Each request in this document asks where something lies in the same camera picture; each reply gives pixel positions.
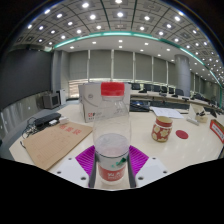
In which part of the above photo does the white paper ream box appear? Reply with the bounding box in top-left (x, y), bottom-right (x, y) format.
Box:
top-left (78, 82), bottom-right (132, 124)

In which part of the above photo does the black cable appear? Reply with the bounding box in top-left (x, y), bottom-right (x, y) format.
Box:
top-left (20, 116), bottom-right (38, 150)

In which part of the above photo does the open red-sided cardboard box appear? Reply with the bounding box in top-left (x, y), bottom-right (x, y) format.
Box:
top-left (209, 119), bottom-right (224, 144)

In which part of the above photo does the clear red-capped water bottle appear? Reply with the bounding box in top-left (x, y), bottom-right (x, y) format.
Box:
top-left (92, 81), bottom-right (132, 191)

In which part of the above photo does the black electronic device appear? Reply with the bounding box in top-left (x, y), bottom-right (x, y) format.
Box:
top-left (33, 112), bottom-right (62, 128)

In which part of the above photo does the white remote control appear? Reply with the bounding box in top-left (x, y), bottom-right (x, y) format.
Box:
top-left (185, 117), bottom-right (200, 127)

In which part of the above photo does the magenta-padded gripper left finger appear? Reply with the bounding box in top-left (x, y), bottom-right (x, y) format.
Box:
top-left (49, 145), bottom-right (98, 188)

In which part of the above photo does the red and cream mug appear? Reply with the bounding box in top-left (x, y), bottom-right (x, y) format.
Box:
top-left (150, 115), bottom-right (174, 143)

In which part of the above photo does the row of black office chairs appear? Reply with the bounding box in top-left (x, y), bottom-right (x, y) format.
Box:
top-left (131, 82), bottom-right (204, 101)

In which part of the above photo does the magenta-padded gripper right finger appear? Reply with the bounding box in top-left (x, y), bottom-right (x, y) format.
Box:
top-left (128, 145), bottom-right (173, 189)

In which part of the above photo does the small beige open box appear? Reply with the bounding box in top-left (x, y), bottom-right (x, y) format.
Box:
top-left (188, 103), bottom-right (209, 124)

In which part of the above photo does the grey CRT monitor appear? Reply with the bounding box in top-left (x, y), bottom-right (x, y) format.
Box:
top-left (42, 92), bottom-right (61, 110)

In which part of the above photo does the group of ceiling lights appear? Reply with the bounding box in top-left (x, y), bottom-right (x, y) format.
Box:
top-left (16, 0), bottom-right (224, 78)

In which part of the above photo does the flat round red coaster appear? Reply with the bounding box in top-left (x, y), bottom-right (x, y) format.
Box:
top-left (175, 129), bottom-right (190, 140)

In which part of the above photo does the long curved conference desk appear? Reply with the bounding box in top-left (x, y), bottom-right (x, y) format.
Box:
top-left (129, 89), bottom-right (224, 111)

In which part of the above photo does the brown paper envelope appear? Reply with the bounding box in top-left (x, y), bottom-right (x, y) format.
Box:
top-left (22, 121), bottom-right (94, 172)

